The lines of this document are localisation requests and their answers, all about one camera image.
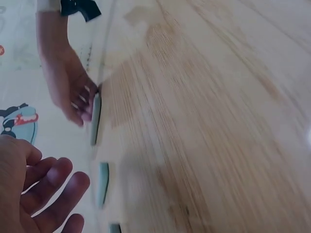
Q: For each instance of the black wrist band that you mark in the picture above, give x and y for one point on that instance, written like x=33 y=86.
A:
x=80 y=8

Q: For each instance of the person's left hand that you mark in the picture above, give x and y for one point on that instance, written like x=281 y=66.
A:
x=17 y=194

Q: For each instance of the person's right hand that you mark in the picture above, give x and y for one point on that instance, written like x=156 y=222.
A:
x=60 y=72

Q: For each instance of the teal piece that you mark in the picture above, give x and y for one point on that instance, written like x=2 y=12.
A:
x=103 y=184
x=96 y=121
x=115 y=228

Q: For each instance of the person's right fingers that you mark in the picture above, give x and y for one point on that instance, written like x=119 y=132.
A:
x=83 y=104

